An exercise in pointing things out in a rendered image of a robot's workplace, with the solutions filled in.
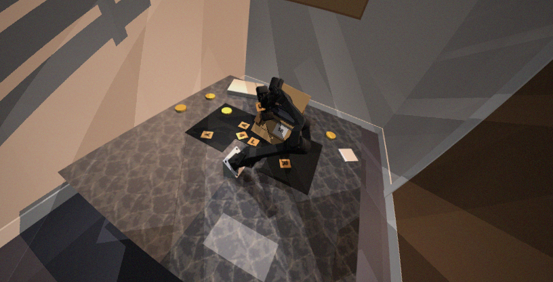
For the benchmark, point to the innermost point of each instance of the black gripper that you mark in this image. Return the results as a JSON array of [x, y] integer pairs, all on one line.
[[267, 114]]

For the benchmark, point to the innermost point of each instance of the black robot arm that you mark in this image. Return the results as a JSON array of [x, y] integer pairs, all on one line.
[[295, 144]]

